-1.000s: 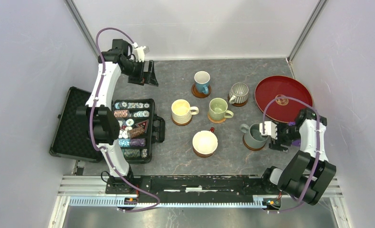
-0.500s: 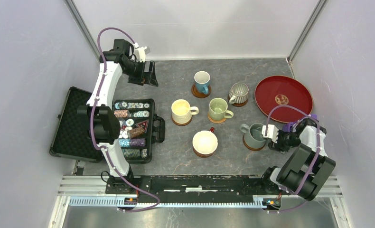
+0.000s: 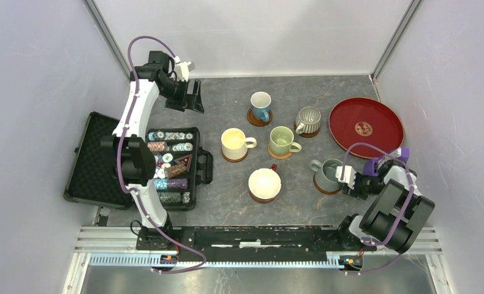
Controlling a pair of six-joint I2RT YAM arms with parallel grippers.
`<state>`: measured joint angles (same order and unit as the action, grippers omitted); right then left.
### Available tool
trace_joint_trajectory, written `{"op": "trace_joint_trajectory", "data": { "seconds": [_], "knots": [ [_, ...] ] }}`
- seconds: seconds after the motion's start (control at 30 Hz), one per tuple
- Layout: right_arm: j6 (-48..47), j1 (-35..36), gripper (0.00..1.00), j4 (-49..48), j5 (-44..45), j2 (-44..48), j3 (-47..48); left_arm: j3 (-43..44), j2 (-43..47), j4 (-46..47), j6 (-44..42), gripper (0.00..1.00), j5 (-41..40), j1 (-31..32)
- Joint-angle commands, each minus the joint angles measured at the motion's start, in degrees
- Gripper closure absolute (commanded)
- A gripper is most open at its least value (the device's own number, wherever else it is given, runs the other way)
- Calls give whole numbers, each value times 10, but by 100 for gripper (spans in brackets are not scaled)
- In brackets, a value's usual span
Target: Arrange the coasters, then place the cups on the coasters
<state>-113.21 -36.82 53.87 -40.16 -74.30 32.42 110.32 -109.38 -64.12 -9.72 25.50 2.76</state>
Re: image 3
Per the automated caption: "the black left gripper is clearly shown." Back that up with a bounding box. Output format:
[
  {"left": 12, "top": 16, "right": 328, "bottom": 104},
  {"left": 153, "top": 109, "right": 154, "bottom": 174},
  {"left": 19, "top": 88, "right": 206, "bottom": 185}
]
[{"left": 159, "top": 78, "right": 204, "bottom": 114}]

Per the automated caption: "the brown wooden coaster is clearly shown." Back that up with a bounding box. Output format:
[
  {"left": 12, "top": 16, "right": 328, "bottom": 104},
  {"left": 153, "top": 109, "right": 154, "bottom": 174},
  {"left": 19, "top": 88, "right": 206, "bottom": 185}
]
[
  {"left": 297, "top": 127, "right": 321, "bottom": 138},
  {"left": 312, "top": 175, "right": 342, "bottom": 195},
  {"left": 246, "top": 108, "right": 273, "bottom": 127},
  {"left": 248, "top": 190, "right": 276, "bottom": 204},
  {"left": 221, "top": 150, "right": 248, "bottom": 163}
]

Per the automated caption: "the cream mug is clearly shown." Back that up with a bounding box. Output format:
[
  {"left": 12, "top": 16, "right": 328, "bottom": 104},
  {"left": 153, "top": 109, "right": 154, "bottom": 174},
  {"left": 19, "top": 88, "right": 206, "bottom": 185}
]
[{"left": 221, "top": 128, "right": 257, "bottom": 159}]

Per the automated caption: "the blue patterned mug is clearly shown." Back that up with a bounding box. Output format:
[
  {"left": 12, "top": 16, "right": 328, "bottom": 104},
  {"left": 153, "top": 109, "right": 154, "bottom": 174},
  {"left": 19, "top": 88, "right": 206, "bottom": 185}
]
[{"left": 250, "top": 91, "right": 271, "bottom": 123}]

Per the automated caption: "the grey ribbed mug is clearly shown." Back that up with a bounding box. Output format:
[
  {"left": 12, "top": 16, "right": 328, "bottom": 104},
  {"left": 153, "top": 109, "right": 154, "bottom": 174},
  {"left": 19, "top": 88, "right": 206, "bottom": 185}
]
[{"left": 295, "top": 106, "right": 322, "bottom": 134}]

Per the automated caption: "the woven light brown coaster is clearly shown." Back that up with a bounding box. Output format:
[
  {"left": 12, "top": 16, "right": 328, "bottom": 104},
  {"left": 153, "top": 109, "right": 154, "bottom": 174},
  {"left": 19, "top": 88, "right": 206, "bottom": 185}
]
[{"left": 268, "top": 146, "right": 292, "bottom": 159}]

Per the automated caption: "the light green mug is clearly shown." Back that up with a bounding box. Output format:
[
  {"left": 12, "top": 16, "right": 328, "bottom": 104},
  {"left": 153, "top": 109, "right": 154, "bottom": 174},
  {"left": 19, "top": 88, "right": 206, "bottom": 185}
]
[{"left": 268, "top": 126, "right": 302, "bottom": 155}]

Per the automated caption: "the white red mug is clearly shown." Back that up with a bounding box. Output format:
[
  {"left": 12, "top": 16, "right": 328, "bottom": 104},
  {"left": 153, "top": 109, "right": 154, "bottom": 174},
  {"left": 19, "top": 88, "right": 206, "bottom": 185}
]
[{"left": 248, "top": 164, "right": 281, "bottom": 198}]

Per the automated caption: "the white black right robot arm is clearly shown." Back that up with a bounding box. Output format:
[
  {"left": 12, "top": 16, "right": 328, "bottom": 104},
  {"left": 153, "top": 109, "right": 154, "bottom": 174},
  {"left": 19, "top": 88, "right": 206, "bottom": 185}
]
[{"left": 336, "top": 159, "right": 435, "bottom": 254}]

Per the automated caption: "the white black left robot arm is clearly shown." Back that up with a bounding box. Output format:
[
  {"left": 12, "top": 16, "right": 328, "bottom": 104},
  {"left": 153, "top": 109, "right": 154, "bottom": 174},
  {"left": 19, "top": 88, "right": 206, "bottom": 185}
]
[{"left": 100, "top": 51, "right": 204, "bottom": 250}]

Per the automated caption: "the brown wooden coaster back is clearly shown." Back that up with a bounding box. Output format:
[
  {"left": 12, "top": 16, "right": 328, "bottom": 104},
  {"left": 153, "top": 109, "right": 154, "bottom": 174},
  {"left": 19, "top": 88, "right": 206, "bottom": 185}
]
[{"left": 246, "top": 108, "right": 273, "bottom": 127}]

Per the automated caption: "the red round tray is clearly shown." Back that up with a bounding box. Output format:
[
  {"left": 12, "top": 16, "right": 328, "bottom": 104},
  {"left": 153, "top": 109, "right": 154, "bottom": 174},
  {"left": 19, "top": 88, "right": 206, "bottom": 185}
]
[{"left": 327, "top": 97, "right": 404, "bottom": 152}]

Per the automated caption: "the black poker chip case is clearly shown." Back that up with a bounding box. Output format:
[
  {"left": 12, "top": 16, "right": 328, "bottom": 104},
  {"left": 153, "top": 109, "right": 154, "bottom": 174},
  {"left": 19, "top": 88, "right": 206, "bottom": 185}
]
[{"left": 146, "top": 127, "right": 214, "bottom": 211}]

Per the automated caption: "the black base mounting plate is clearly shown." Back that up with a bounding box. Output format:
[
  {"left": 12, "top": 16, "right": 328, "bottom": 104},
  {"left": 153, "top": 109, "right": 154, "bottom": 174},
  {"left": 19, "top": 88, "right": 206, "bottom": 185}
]
[{"left": 136, "top": 225, "right": 375, "bottom": 262}]

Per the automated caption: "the black foam-lined case lid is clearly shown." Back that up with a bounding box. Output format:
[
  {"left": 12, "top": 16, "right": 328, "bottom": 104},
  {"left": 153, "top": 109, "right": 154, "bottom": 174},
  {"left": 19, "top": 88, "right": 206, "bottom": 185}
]
[{"left": 63, "top": 111, "right": 134, "bottom": 210}]

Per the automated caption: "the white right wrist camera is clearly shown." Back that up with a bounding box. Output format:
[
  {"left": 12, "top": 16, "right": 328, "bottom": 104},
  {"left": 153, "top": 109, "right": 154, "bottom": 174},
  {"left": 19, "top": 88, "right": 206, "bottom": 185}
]
[{"left": 335, "top": 165, "right": 356, "bottom": 190}]

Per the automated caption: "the aluminium frame rail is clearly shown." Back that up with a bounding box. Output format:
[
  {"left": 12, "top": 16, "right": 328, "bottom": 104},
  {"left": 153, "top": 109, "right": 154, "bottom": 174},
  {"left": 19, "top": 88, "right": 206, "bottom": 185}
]
[{"left": 74, "top": 226, "right": 444, "bottom": 269}]

